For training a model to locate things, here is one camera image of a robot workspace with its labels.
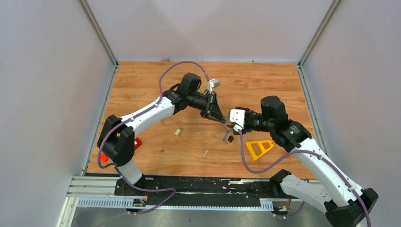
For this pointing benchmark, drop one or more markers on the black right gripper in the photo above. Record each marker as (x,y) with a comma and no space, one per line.
(244,130)

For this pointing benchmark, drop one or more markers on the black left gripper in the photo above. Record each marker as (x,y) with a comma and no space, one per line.
(213,112)

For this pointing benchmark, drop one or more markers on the large keyring with keys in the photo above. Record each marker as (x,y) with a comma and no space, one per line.
(228,132)

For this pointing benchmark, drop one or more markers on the silver key with yellow tag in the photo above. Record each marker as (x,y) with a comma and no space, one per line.
(178,132)

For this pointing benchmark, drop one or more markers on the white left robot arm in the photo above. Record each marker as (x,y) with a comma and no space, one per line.
(117,138)

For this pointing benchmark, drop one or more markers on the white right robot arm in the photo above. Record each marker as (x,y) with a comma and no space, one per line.
(343,201)

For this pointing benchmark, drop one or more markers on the yellow triangle block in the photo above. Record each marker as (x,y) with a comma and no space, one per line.
(257,149)

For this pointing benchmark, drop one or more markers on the red lego brick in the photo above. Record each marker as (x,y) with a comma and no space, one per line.
(137,143)

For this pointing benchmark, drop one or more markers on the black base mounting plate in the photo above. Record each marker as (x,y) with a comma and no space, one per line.
(260,188)

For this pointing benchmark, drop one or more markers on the small red cube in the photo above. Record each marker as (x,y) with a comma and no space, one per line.
(104,158)

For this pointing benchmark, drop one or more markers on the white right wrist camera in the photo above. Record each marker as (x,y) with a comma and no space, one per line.
(237,118)

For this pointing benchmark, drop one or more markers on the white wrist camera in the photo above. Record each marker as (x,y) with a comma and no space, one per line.
(212,83)
(237,118)

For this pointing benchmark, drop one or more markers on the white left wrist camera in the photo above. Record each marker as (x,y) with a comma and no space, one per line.
(212,83)

